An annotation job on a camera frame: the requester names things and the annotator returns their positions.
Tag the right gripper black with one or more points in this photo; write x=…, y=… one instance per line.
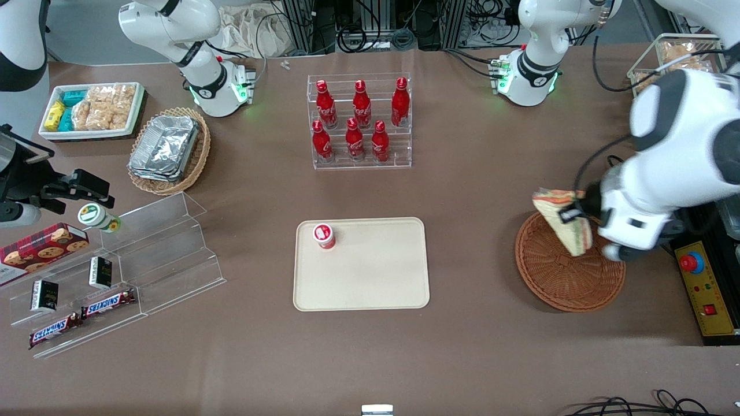
x=24, y=178

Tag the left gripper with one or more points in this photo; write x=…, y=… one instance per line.
x=592, y=203

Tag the triangular sandwich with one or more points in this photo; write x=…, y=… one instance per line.
x=575, y=240

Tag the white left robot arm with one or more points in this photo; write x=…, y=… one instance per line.
x=682, y=127

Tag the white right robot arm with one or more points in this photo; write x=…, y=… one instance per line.
x=173, y=29

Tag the round brown wicker basket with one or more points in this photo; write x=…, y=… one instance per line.
x=561, y=286

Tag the aluminium foil tray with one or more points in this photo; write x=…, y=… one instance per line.
x=165, y=144

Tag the oval tan wicker basket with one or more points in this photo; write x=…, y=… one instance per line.
x=199, y=159

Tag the cream plastic tray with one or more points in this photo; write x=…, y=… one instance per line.
x=376, y=271

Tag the green white lidded cup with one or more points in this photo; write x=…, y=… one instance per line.
x=92, y=215

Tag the white rectangular snack bin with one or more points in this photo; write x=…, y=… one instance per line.
x=87, y=134

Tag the red tartan cookie box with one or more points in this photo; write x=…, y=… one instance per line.
x=40, y=249

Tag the teal snack packet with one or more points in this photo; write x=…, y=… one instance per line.
x=66, y=120
x=74, y=98

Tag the clear rice cracker bag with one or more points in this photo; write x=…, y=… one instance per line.
x=101, y=94
x=82, y=115
x=124, y=104
x=99, y=116

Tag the yellow snack packet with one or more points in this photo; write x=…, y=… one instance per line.
x=55, y=115

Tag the small black box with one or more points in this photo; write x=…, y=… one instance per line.
x=44, y=296
x=101, y=272

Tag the clear acrylic stepped shelf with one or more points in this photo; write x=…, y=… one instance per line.
x=75, y=277
x=173, y=254

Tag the Snickers chocolate bar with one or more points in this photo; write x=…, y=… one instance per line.
x=55, y=330
x=110, y=303

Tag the black yellow control box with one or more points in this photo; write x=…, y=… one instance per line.
x=708, y=289

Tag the clear plastic container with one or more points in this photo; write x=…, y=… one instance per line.
x=731, y=219

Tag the clear acrylic bottle rack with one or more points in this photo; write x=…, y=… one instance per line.
x=402, y=151

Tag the red cola bottle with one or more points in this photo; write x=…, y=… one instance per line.
x=380, y=143
x=325, y=107
x=354, y=141
x=400, y=104
x=321, y=143
x=362, y=107

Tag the white cloth bag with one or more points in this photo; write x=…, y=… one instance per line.
x=248, y=34

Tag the red white small cup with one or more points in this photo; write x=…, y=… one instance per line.
x=324, y=236

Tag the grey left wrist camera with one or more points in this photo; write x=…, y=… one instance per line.
x=614, y=252

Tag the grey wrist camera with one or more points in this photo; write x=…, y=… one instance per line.
x=614, y=252
x=17, y=215

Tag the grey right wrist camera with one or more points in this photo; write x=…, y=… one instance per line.
x=17, y=215

